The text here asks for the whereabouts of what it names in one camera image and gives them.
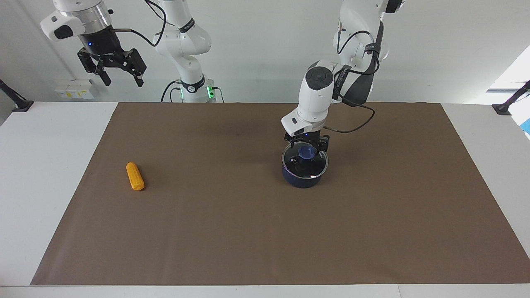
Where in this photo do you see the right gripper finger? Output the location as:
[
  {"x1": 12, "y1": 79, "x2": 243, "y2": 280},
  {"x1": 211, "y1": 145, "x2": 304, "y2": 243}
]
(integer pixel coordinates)
[
  {"x1": 77, "y1": 49, "x2": 113, "y2": 87},
  {"x1": 112, "y1": 48, "x2": 147, "y2": 88}
]

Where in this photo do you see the glass lid with blue knob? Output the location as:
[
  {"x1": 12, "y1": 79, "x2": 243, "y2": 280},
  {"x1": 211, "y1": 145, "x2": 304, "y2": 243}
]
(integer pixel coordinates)
[{"x1": 282, "y1": 143, "x2": 328, "y2": 180}]

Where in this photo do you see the yellow toy corn cob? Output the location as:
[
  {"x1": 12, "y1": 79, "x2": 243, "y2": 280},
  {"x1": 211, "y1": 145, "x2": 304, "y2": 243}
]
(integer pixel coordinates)
[{"x1": 126, "y1": 162, "x2": 145, "y2": 191}]

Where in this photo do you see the dark blue saucepan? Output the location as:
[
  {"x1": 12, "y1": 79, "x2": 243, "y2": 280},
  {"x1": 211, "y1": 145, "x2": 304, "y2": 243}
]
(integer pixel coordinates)
[{"x1": 282, "y1": 143, "x2": 329, "y2": 189}]

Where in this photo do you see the brown table mat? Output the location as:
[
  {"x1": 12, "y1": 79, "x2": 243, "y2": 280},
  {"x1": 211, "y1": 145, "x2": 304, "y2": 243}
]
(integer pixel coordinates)
[{"x1": 31, "y1": 102, "x2": 530, "y2": 286}]

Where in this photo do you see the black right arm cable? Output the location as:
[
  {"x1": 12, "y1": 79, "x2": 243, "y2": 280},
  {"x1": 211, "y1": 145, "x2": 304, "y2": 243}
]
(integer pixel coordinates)
[{"x1": 111, "y1": 0, "x2": 167, "y2": 47}]

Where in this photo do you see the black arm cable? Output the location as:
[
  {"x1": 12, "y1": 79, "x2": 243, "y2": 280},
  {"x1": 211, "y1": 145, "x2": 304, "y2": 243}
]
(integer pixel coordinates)
[
  {"x1": 111, "y1": 0, "x2": 167, "y2": 47},
  {"x1": 324, "y1": 21, "x2": 383, "y2": 134}
]

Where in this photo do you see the white wall socket box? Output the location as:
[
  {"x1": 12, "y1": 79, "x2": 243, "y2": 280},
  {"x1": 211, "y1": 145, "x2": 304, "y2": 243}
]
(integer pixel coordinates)
[{"x1": 55, "y1": 79, "x2": 94, "y2": 100}]

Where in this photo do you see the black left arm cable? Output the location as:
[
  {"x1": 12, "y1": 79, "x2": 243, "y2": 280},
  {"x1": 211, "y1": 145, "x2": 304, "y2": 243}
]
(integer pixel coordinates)
[{"x1": 324, "y1": 21, "x2": 383, "y2": 134}]

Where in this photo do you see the black camera stand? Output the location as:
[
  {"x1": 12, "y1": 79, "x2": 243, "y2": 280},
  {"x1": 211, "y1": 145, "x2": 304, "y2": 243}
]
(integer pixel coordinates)
[
  {"x1": 492, "y1": 81, "x2": 530, "y2": 116},
  {"x1": 0, "y1": 79, "x2": 34, "y2": 113}
]

